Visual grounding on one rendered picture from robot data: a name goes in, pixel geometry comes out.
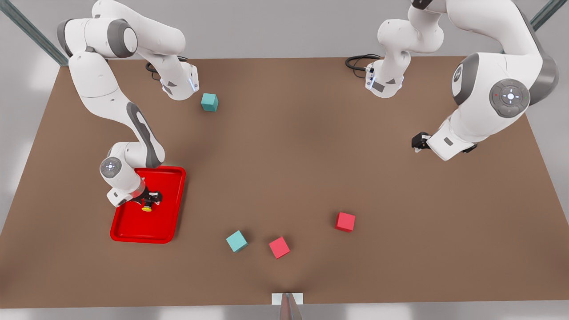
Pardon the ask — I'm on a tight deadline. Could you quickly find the teal cube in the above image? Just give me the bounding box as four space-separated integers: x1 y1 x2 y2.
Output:
200 92 219 112
225 230 248 253

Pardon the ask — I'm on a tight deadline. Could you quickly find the red cube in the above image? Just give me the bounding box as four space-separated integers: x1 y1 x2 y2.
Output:
268 236 291 260
334 212 356 233

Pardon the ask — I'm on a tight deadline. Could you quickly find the silver frame post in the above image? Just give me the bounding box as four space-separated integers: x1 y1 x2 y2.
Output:
279 292 303 320
501 0 569 55
0 0 70 67

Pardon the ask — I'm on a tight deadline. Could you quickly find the red plastic tray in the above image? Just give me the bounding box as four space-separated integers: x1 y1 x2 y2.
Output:
110 166 187 244

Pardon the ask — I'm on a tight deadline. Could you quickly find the black cable loop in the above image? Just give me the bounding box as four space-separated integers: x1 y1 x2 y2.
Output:
345 54 384 79
145 56 189 81

